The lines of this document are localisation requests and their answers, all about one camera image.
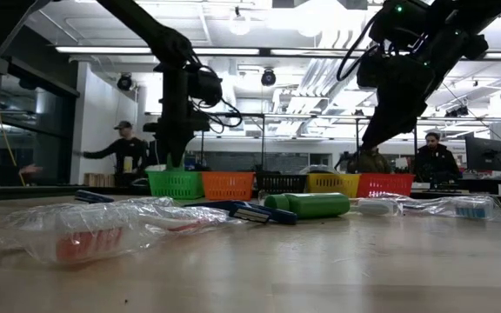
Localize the black metal table frame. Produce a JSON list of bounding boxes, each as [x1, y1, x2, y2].
[[0, 184, 501, 202]]

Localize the wooden crate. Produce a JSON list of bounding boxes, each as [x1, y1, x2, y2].
[[83, 172, 121, 188]]

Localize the red plastic basket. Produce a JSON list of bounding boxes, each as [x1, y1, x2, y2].
[[357, 172, 417, 199]]

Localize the white ring ceiling lamp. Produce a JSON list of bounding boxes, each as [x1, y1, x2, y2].
[[227, 6, 253, 37]]

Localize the black plastic basket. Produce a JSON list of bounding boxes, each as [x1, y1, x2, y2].
[[255, 173, 309, 196]]

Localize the yellow power cable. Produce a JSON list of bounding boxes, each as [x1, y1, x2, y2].
[[0, 71, 19, 186]]

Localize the black computer monitor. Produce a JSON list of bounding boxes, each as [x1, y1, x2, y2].
[[464, 136, 501, 173]]

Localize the orange plastic basket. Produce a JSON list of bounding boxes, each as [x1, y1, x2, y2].
[[201, 170, 256, 202]]

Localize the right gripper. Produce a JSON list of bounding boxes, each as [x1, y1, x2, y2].
[[357, 51, 437, 150]]

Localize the green plastic basket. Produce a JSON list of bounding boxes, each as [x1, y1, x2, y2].
[[145, 170, 205, 201]]

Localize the black ceiling dome camera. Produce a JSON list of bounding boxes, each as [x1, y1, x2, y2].
[[117, 72, 134, 91], [260, 68, 277, 87]]

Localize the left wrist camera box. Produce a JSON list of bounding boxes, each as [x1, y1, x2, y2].
[[188, 69, 224, 109]]

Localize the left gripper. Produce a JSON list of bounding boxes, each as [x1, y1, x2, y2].
[[144, 64, 210, 169]]

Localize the long ceiling light strip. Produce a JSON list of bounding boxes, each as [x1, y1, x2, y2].
[[54, 45, 501, 60]]

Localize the person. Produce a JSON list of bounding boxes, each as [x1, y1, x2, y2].
[[74, 120, 150, 188], [346, 145, 393, 175], [414, 131, 461, 183]]

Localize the yellow plastic basket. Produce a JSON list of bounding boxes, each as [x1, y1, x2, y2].
[[304, 172, 362, 199]]

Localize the blue disposable razor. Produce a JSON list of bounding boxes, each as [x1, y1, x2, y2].
[[74, 189, 116, 204], [184, 199, 273, 225], [254, 206, 298, 226]]

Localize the black ceiling track light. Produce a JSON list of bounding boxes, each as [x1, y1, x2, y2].
[[444, 105, 470, 118]]

